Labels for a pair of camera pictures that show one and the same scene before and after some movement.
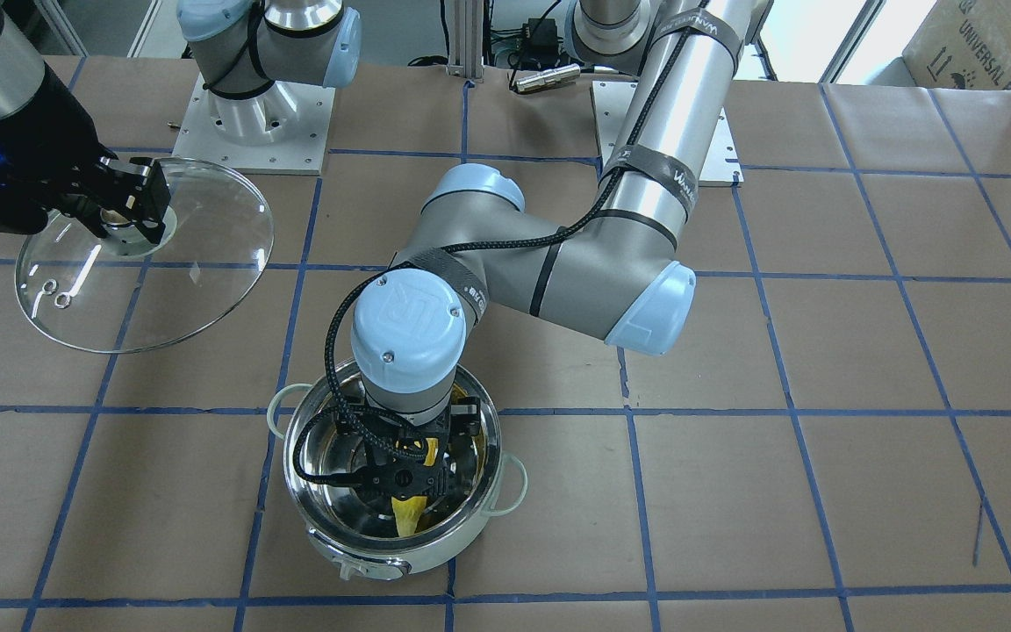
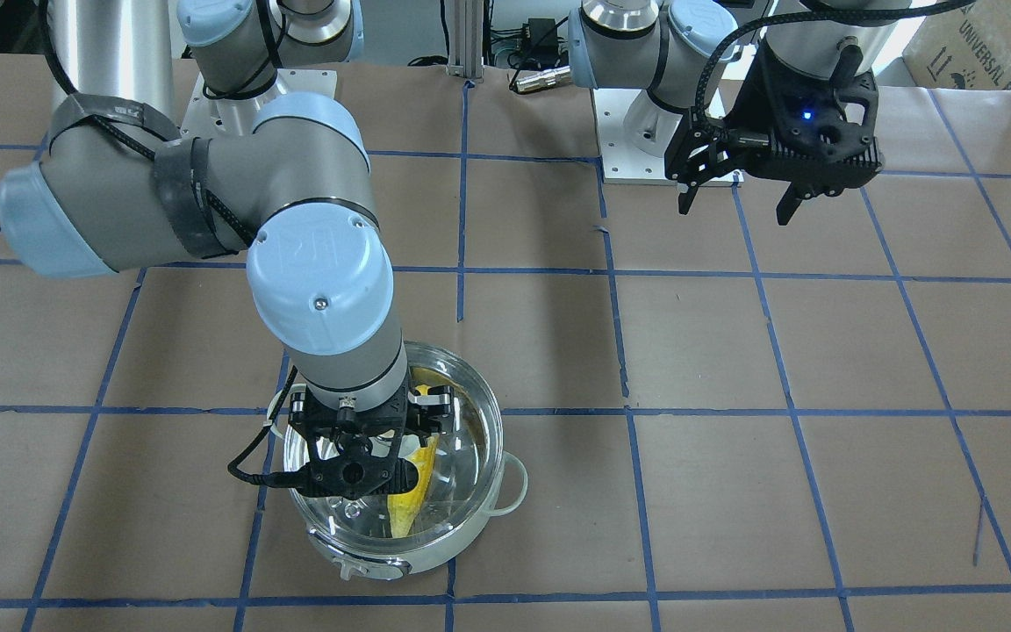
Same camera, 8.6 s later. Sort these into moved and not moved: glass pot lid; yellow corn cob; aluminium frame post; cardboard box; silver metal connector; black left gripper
Moved: black left gripper; glass pot lid
Not moved: cardboard box; silver metal connector; yellow corn cob; aluminium frame post
